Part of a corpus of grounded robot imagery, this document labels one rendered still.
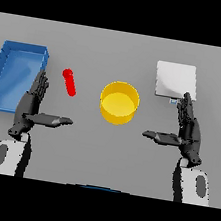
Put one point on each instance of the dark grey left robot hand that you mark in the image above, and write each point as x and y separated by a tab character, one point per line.
28	106

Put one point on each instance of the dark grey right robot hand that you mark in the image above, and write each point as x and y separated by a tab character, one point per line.
190	132

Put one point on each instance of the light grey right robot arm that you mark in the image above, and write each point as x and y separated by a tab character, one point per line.
192	185

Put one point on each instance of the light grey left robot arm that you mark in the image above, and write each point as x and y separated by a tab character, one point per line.
8	155

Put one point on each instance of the red beaker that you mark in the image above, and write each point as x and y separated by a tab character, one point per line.
69	82

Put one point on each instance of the pale square measuring scale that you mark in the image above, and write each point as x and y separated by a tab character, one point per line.
176	79

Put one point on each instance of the yellow bowl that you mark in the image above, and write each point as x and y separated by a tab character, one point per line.
119	104

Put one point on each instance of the blue tray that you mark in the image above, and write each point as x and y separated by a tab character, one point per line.
14	74

